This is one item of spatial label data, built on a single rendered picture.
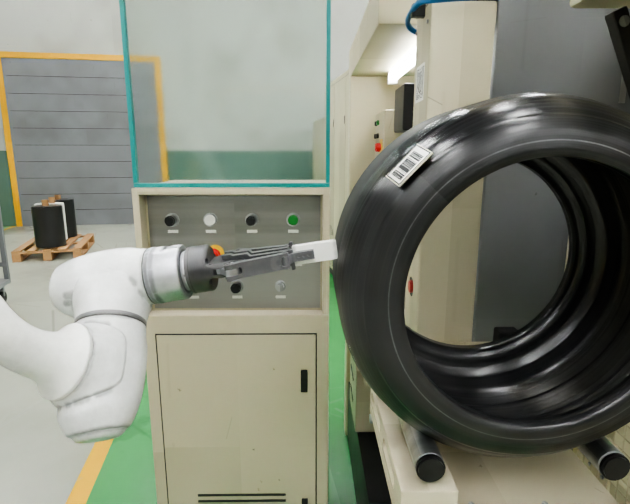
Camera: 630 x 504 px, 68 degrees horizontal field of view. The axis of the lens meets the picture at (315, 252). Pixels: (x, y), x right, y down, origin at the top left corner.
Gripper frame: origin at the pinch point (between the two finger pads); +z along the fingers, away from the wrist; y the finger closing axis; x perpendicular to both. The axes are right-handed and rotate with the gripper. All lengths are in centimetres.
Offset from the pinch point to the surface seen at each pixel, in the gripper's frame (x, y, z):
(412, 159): -12.5, -9.8, 14.8
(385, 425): 36.3, 6.3, 8.1
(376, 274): 1.9, -11.2, 8.0
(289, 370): 47, 57, -14
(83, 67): -222, 829, -380
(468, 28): -34, 26, 36
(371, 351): 13.3, -10.5, 6.0
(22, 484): 102, 101, -138
